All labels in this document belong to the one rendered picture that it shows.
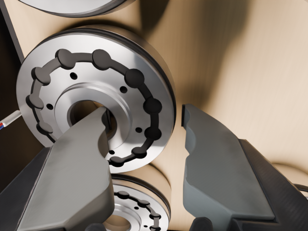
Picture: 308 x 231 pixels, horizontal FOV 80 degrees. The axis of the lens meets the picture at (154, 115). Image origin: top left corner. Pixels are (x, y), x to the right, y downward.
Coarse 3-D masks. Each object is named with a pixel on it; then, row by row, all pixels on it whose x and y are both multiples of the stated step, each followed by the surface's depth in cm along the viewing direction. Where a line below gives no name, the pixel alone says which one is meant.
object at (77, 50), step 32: (32, 64) 10; (64, 64) 11; (96, 64) 10; (128, 64) 10; (32, 96) 12; (128, 96) 11; (160, 96) 11; (32, 128) 13; (160, 128) 12; (128, 160) 14
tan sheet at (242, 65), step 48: (144, 0) 11; (192, 0) 11; (240, 0) 11; (288, 0) 10; (192, 48) 12; (240, 48) 12; (288, 48) 12; (192, 96) 14; (240, 96) 14; (288, 96) 13; (288, 144) 15
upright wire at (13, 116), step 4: (16, 112) 12; (20, 112) 12; (8, 116) 12; (12, 116) 12; (16, 116) 12; (4, 120) 11; (8, 120) 12; (12, 120) 12; (0, 124) 11; (4, 124) 11; (8, 124) 12; (0, 128) 11
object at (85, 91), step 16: (64, 96) 11; (80, 96) 11; (96, 96) 10; (112, 96) 10; (64, 112) 11; (112, 112) 11; (128, 112) 11; (64, 128) 12; (128, 128) 11; (112, 144) 12
